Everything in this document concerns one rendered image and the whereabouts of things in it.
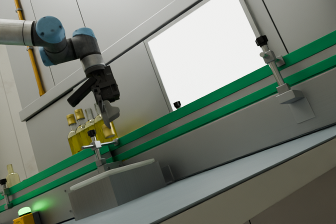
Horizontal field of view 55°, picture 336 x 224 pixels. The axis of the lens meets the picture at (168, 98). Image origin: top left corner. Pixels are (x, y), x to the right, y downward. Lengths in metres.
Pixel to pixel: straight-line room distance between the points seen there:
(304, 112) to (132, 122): 0.73
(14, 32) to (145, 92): 0.55
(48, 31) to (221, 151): 0.61
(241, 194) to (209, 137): 0.66
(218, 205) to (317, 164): 0.17
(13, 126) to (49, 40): 3.53
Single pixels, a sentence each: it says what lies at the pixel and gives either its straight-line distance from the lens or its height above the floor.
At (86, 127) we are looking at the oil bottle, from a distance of 1.33.
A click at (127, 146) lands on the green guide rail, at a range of 1.18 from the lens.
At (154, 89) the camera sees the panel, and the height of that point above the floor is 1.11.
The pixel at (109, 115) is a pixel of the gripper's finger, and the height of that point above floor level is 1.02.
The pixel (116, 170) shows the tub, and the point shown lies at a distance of 0.87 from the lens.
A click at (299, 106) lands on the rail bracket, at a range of 0.88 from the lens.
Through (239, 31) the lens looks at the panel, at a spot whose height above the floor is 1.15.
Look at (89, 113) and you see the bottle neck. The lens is 1.34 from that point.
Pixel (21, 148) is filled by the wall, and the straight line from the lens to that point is 4.42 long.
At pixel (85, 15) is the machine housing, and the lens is 1.65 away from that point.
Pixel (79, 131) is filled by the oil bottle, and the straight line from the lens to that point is 1.37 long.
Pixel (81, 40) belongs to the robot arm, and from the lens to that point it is 1.13.
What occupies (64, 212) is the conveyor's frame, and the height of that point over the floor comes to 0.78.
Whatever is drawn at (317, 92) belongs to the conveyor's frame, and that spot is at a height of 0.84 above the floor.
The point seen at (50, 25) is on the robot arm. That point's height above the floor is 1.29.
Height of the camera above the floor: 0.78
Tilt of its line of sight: 13 degrees up
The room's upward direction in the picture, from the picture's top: 20 degrees counter-clockwise
